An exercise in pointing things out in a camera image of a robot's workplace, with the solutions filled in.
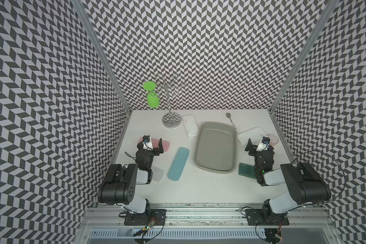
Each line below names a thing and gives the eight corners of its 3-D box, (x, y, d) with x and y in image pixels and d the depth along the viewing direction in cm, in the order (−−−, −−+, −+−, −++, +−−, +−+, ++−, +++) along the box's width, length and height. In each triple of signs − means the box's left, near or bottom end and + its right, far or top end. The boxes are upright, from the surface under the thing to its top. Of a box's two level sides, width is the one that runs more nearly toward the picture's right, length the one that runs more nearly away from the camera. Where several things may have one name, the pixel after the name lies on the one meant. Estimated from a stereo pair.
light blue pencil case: (165, 178, 87) (165, 176, 86) (179, 147, 101) (179, 145, 99) (178, 182, 86) (177, 181, 84) (190, 150, 99) (190, 148, 97)
